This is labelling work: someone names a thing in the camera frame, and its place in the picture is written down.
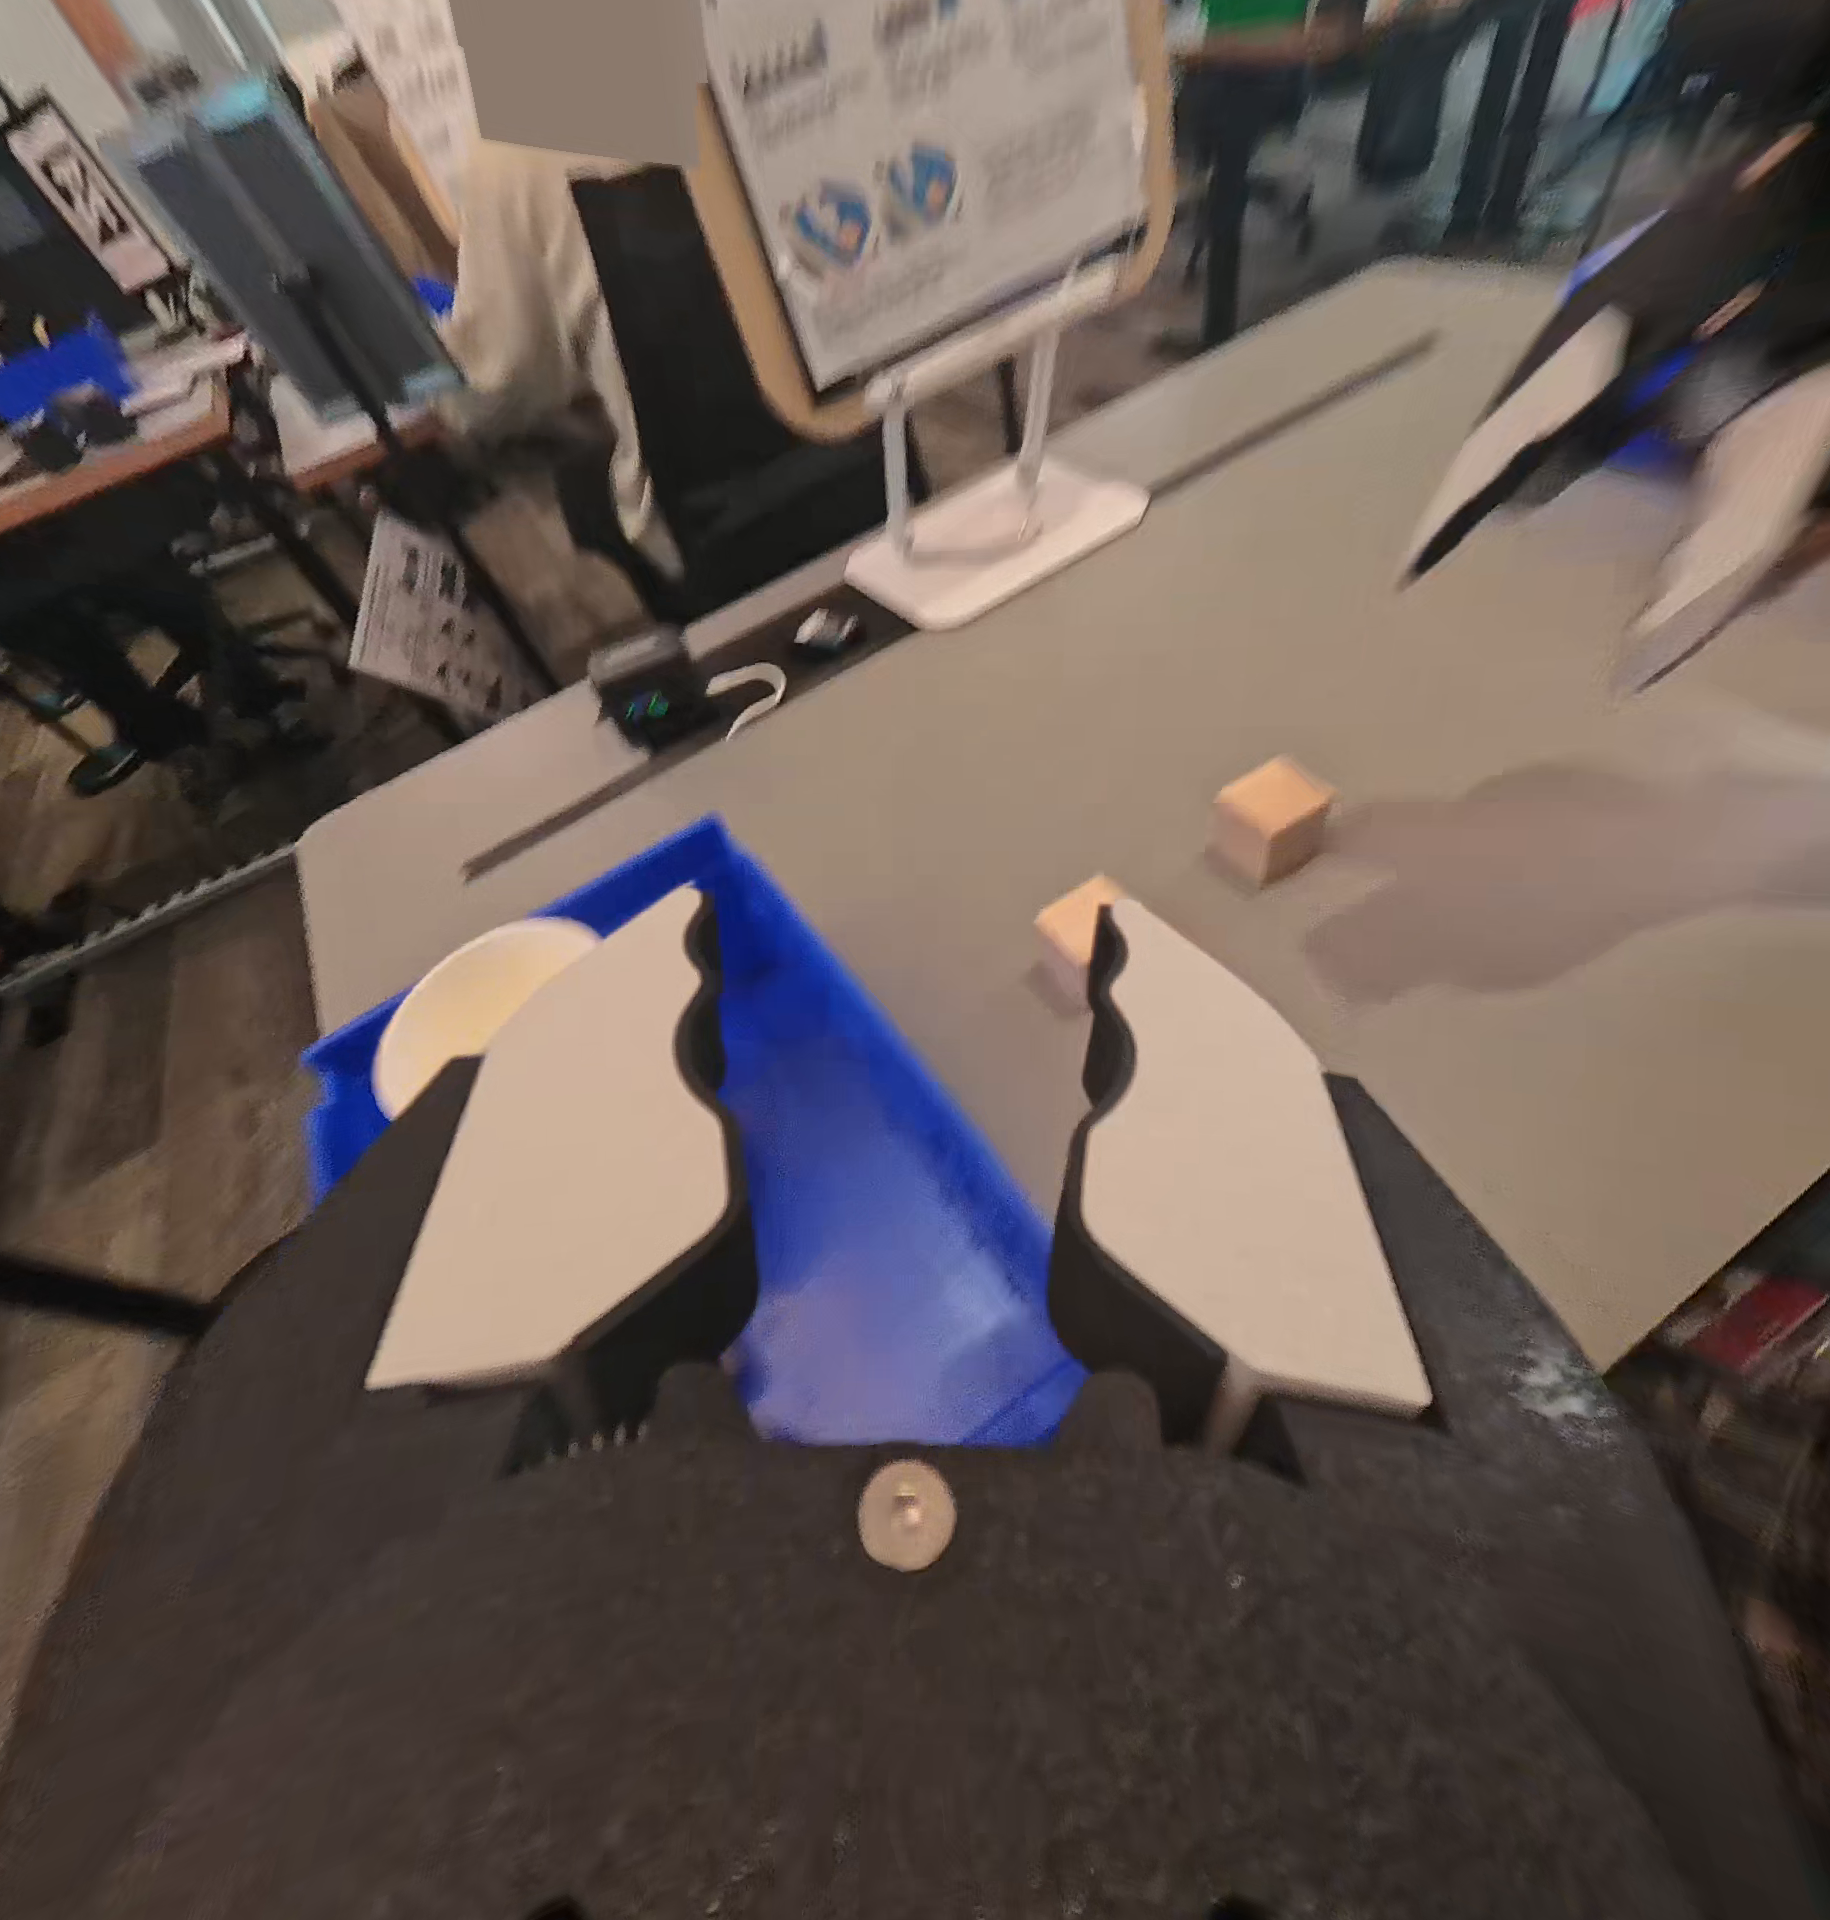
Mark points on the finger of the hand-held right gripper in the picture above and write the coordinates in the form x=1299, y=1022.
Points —
x=1754, y=511
x=1530, y=435

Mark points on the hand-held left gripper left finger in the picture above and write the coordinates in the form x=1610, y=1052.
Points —
x=554, y=1201

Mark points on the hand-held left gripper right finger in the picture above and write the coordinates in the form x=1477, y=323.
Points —
x=1245, y=1231

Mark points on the white paper cup green band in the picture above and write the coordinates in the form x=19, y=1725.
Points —
x=464, y=1004

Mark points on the wooden cube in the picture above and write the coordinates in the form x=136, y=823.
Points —
x=1069, y=938
x=1272, y=818

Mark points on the wood-edged office desk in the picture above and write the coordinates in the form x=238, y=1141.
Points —
x=90, y=481
x=1227, y=180

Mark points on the black stand pole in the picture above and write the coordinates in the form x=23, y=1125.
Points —
x=75, y=1291

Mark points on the long grey power strip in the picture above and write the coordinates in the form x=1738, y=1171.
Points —
x=150, y=915

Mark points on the green plastic crate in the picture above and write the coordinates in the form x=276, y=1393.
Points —
x=1253, y=14

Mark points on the black charger with display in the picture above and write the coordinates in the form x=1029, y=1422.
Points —
x=648, y=691

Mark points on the white document stand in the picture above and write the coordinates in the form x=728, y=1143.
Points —
x=990, y=540

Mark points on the white printed paper sheet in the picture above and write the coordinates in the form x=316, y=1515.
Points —
x=434, y=615

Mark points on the small black box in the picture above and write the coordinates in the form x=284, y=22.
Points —
x=828, y=633

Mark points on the printed instruction sheet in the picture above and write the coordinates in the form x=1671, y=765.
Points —
x=944, y=151

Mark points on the tan-edged display board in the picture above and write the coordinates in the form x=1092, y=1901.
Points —
x=743, y=300

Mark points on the grey flat monitor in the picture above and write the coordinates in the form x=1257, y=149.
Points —
x=300, y=255

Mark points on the brown cardboard box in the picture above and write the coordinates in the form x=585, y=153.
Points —
x=382, y=165

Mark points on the black white printed sign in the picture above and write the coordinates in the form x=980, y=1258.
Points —
x=82, y=189

